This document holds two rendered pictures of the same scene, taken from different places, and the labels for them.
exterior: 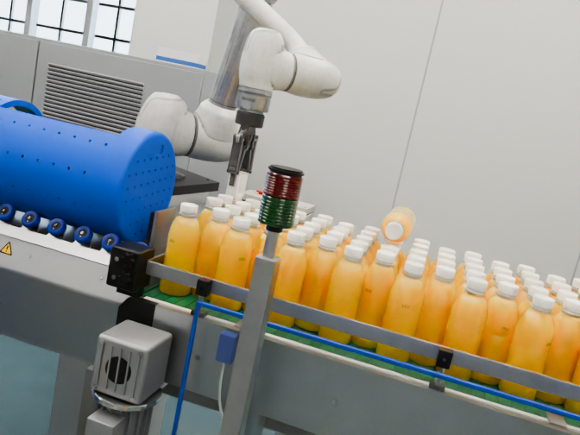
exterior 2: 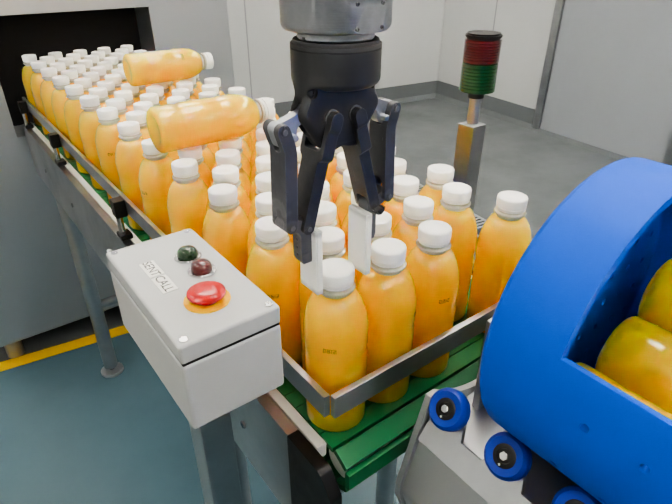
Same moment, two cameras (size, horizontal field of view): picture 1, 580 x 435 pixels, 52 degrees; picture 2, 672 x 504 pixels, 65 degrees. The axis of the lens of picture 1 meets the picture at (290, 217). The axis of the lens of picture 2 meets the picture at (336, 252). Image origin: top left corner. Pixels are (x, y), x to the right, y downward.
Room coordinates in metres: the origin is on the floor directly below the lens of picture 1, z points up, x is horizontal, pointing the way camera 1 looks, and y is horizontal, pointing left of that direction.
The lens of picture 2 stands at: (1.95, 0.45, 1.39)
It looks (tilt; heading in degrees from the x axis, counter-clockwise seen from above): 30 degrees down; 219
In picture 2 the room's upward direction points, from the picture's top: straight up
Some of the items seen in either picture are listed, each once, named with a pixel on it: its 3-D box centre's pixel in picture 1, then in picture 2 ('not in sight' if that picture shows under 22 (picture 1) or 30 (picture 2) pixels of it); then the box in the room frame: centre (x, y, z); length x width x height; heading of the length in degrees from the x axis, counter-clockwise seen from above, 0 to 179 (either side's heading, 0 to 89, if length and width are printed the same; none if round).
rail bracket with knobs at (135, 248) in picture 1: (131, 268); not in sight; (1.26, 0.32, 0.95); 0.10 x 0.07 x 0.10; 167
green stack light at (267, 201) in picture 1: (278, 210); (478, 76); (1.02, 0.02, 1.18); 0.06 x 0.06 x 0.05
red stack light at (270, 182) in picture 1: (283, 185); (481, 50); (1.02, 0.02, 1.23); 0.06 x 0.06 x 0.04
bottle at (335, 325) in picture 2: not in sight; (335, 350); (1.59, 0.16, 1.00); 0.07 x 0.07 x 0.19
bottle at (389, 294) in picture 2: not in sight; (384, 326); (1.52, 0.17, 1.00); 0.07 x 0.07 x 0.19
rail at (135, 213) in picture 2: not in sight; (101, 178); (1.45, -0.59, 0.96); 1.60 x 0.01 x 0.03; 77
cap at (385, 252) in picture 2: (224, 199); (388, 254); (1.52, 0.17, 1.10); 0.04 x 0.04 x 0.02
